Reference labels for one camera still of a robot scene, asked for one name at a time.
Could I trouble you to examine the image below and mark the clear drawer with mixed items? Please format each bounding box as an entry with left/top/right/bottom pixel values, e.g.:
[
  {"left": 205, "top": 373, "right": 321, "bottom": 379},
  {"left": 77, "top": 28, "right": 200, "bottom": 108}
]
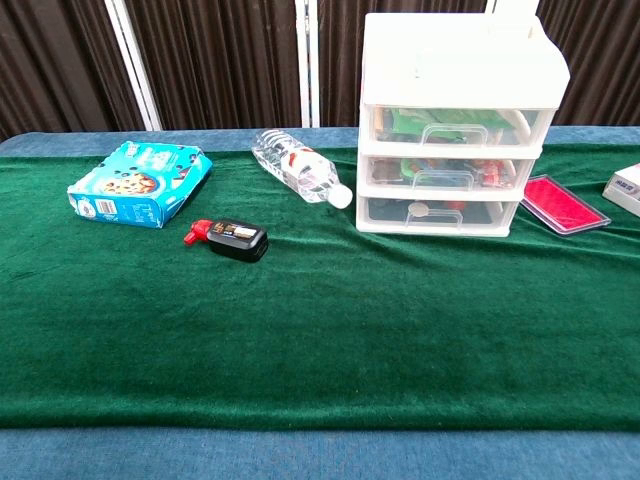
[{"left": 368, "top": 157, "right": 535, "bottom": 192}]

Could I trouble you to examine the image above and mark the long patterned white box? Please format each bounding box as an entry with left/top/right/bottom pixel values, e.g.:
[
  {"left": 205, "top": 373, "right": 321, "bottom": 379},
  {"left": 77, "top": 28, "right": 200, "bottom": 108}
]
[{"left": 602, "top": 162, "right": 640, "bottom": 219}]

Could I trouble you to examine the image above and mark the green flannel cloth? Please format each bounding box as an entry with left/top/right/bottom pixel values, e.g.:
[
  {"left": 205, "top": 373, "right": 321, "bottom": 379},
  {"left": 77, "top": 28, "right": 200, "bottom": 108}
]
[{"left": 0, "top": 144, "right": 640, "bottom": 432}]

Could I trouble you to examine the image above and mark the clear plastic water bottle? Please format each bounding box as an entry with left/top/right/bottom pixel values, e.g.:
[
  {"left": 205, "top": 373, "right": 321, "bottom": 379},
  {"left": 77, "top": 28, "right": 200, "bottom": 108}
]
[{"left": 251, "top": 129, "right": 354, "bottom": 210}]

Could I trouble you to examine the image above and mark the dark curtain folding screen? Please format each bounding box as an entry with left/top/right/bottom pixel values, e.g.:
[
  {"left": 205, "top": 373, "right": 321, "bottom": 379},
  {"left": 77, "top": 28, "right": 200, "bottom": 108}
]
[{"left": 0, "top": 0, "right": 640, "bottom": 141}]

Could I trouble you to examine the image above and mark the clear drawer with green packets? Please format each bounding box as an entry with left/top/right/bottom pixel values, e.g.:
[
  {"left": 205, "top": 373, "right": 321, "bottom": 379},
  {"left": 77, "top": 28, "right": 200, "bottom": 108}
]
[{"left": 363, "top": 105, "right": 554, "bottom": 147}]

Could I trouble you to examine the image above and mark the blue table cloth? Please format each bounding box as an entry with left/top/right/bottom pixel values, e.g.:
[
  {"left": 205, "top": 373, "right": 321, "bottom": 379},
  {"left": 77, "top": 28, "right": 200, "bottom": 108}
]
[{"left": 0, "top": 126, "right": 640, "bottom": 480}]

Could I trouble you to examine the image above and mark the black ink bottle red cap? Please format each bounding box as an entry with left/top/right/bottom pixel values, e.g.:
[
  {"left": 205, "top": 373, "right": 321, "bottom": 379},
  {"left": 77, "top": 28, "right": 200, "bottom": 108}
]
[{"left": 183, "top": 218, "right": 270, "bottom": 264}]

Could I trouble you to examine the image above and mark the green paper packet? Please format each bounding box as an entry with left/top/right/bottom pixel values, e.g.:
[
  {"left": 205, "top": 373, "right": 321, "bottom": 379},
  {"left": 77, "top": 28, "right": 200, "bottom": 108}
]
[{"left": 389, "top": 107, "right": 516, "bottom": 144}]

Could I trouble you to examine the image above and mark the white plastic drawer unit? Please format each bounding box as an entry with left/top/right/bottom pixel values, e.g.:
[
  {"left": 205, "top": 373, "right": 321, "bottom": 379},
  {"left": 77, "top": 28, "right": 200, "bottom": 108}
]
[{"left": 355, "top": 12, "right": 571, "bottom": 238}]

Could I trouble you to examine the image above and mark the red stamp pad clear case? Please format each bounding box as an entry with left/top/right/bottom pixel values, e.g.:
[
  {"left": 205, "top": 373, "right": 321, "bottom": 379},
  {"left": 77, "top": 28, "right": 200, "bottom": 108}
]
[{"left": 519, "top": 173, "right": 612, "bottom": 238}]

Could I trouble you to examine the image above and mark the clear drawer with round disc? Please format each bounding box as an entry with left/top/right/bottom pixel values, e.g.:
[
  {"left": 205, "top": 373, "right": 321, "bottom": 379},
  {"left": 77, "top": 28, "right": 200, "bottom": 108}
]
[{"left": 363, "top": 197, "right": 521, "bottom": 229}]

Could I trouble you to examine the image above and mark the blue cookie box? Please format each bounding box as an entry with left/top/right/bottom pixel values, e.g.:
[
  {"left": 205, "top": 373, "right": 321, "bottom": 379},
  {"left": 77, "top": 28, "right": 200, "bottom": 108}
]
[{"left": 67, "top": 140, "right": 213, "bottom": 230}]

